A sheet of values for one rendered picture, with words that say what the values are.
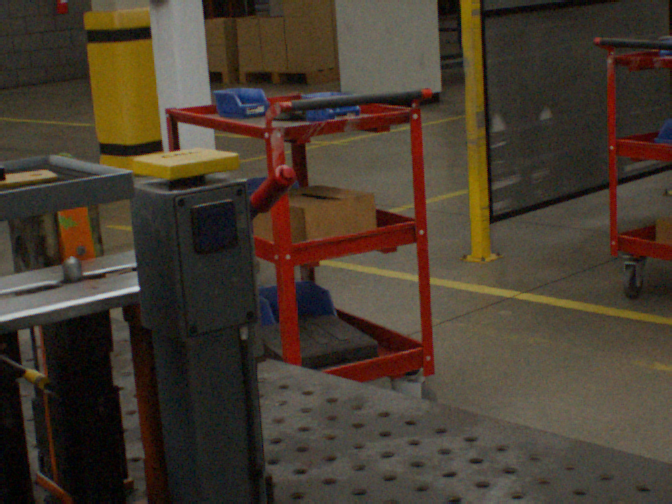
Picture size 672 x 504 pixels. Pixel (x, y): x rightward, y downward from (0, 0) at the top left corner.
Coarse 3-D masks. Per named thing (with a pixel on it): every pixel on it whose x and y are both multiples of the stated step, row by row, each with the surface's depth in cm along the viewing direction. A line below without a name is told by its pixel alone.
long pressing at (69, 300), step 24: (96, 264) 133; (120, 264) 132; (0, 288) 125; (24, 288) 125; (72, 288) 123; (96, 288) 122; (120, 288) 120; (0, 312) 116; (24, 312) 114; (48, 312) 115; (72, 312) 117; (96, 312) 118
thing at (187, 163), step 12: (144, 156) 95; (156, 156) 94; (168, 156) 94; (180, 156) 94; (192, 156) 93; (204, 156) 93; (216, 156) 92; (228, 156) 93; (144, 168) 93; (156, 168) 91; (168, 168) 90; (180, 168) 90; (192, 168) 91; (204, 168) 91; (216, 168) 92; (228, 168) 93; (180, 180) 93; (192, 180) 93; (204, 180) 94
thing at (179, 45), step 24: (168, 0) 494; (192, 0) 500; (168, 24) 497; (192, 24) 501; (168, 48) 500; (192, 48) 502; (168, 72) 503; (192, 72) 504; (168, 96) 506; (192, 96) 505; (192, 144) 508
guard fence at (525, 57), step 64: (512, 0) 545; (576, 0) 576; (640, 0) 615; (512, 64) 550; (576, 64) 585; (512, 128) 556; (576, 128) 590; (640, 128) 627; (512, 192) 559; (576, 192) 591
